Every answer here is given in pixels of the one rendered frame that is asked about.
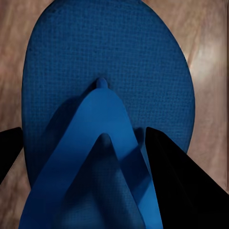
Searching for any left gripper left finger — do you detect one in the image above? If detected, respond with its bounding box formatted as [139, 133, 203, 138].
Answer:
[0, 127, 24, 184]

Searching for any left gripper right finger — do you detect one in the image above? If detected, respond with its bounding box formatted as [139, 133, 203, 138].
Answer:
[145, 127, 229, 229]

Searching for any sandal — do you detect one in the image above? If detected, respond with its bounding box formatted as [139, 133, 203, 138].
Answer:
[18, 0, 195, 229]

